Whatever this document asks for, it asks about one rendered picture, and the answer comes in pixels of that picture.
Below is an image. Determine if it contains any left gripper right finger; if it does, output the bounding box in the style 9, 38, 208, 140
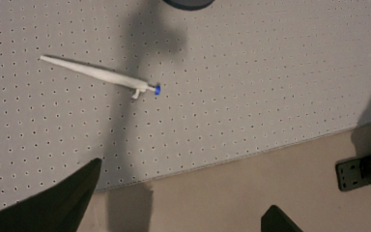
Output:
261, 205, 303, 232

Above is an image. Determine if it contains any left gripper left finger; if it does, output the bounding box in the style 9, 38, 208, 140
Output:
0, 158, 101, 232

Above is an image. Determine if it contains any white pipette with blue button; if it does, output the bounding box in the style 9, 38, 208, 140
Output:
55, 59, 160, 99

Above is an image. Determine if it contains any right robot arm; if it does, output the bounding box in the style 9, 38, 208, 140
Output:
335, 156, 371, 192

